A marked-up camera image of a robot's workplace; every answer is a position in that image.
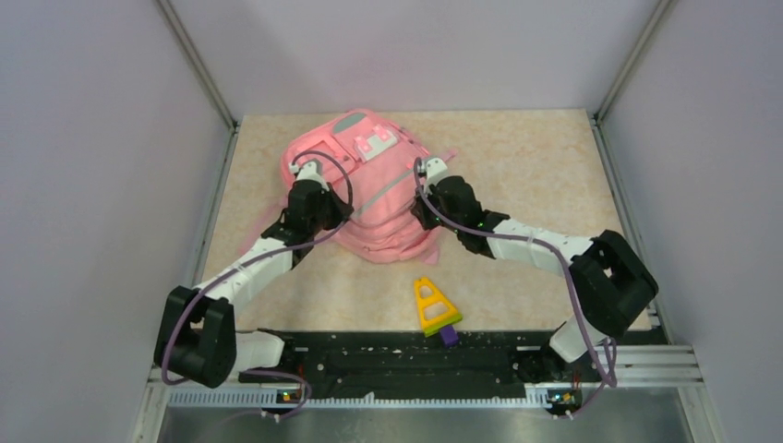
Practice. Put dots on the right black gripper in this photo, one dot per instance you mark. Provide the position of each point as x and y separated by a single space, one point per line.
422 209

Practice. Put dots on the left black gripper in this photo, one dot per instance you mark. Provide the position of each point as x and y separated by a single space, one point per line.
341 209

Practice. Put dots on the pink student backpack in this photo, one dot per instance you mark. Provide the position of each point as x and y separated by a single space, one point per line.
374 157

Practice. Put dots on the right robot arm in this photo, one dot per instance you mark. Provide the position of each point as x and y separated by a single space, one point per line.
609 286

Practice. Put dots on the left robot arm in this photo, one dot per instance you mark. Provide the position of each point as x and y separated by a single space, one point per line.
197 335

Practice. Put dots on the yellow green purple block toy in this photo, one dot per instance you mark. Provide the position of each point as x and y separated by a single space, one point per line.
437 314

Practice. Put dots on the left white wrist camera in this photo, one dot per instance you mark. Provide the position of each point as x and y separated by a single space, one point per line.
309 171

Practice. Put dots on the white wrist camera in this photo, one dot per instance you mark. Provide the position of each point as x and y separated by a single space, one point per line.
309 171
430 172

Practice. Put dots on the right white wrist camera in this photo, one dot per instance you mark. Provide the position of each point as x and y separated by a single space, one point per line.
430 172

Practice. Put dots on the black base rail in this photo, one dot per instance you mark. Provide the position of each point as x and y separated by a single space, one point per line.
395 365

